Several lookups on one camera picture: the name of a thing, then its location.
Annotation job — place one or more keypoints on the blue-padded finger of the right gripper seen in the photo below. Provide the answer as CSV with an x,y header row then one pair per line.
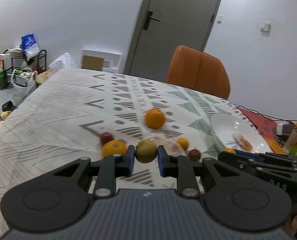
x,y
249,155

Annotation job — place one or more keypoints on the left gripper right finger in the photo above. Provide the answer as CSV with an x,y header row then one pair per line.
x,y
184,170

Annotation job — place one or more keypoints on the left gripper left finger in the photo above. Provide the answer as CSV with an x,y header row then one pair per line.
x,y
109,169

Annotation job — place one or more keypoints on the peeled pomelo piece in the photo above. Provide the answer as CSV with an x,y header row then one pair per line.
x,y
242,141

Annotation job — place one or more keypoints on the dark red fruit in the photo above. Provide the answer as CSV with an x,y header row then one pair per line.
x,y
194,155
106,137

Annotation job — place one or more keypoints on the large peeled pomelo segment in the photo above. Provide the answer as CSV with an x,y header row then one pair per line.
x,y
172,148

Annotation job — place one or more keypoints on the large orange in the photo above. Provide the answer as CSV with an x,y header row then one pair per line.
x,y
113,147

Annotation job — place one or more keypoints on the small tangerine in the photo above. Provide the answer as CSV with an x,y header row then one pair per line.
x,y
184,143
230,150

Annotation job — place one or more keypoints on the green-yellow lime fruit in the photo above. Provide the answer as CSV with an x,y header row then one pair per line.
x,y
146,151

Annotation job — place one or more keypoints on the small tangerine front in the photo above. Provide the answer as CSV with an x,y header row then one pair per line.
x,y
230,150

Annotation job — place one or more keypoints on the red orange cloth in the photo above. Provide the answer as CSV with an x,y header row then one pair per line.
x,y
265,127

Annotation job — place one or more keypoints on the white ceramic plate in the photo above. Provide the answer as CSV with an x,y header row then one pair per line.
x,y
231,132

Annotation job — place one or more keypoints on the patterned white tablecloth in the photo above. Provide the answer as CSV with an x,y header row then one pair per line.
x,y
63,118

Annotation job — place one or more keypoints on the orange leather chair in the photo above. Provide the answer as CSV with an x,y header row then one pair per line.
x,y
194,69

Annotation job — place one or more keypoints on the brown cardboard piece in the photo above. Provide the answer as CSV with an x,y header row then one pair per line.
x,y
92,63

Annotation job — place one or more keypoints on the white shopping bag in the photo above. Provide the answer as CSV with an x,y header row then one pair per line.
x,y
23,85

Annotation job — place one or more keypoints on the clear plastic bag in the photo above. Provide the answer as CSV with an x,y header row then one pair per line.
x,y
65,61

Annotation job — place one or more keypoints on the black metal rack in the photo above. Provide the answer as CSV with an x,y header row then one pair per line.
x,y
14,59

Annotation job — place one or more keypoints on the blue white plastic bag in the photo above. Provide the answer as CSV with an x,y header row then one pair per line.
x,y
29,46

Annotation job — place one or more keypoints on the grey door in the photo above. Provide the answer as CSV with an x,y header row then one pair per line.
x,y
182,22

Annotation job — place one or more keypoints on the white foam packaging frame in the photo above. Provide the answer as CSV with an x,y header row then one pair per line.
x,y
111,60

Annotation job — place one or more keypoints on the white wall socket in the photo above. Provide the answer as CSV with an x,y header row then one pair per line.
x,y
265,27

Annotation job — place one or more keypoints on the white light switch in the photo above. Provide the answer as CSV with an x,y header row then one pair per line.
x,y
219,19

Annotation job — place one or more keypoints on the black door handle lock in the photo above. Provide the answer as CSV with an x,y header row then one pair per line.
x,y
148,19

